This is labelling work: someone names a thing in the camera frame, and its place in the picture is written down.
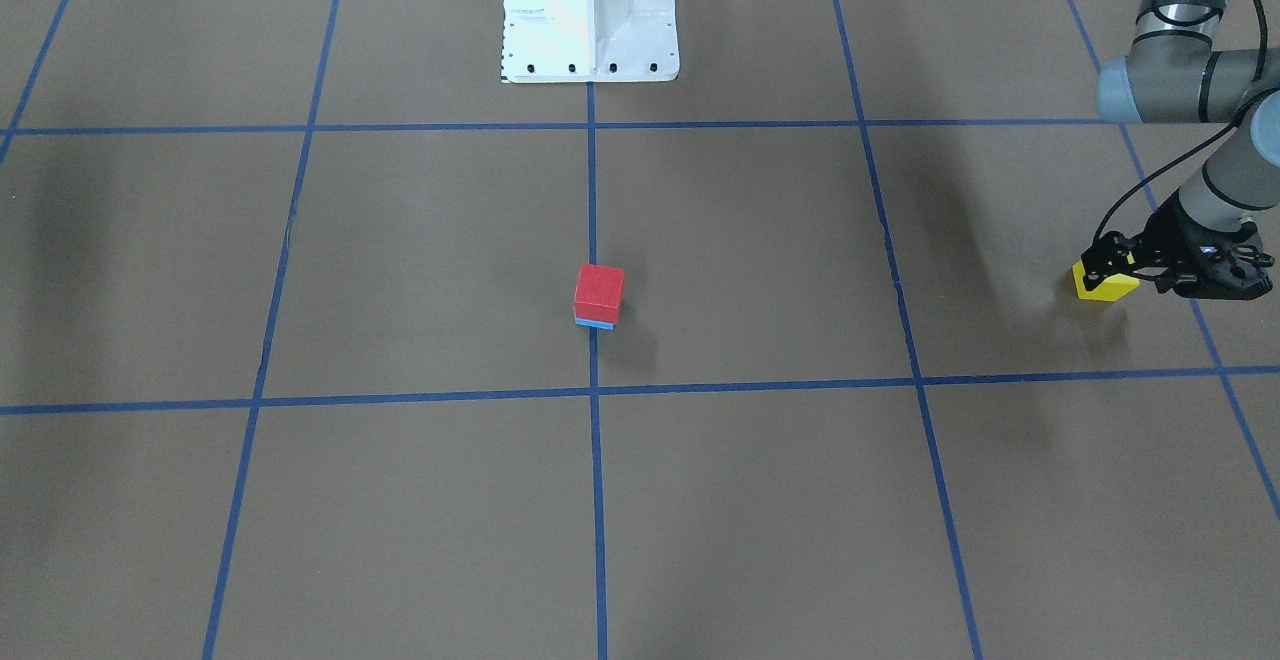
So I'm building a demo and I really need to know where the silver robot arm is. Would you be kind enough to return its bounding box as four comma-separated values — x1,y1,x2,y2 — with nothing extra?
1071,0,1279,303

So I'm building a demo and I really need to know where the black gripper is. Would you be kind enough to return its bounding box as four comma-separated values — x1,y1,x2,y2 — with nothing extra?
1080,210,1257,292

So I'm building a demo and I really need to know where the yellow wooden block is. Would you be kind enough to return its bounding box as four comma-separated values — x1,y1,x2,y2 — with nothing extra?
1071,260,1140,303

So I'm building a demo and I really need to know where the blue wooden block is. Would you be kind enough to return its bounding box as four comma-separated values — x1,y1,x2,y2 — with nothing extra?
573,317,616,331

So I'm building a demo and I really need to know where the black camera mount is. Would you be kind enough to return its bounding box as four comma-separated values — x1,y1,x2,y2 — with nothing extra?
1155,240,1276,301

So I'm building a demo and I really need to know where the red wooden block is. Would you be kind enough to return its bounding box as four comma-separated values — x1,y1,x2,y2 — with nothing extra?
572,263,626,324

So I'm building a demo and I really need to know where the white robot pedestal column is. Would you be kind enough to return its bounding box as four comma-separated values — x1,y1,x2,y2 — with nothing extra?
500,0,681,83

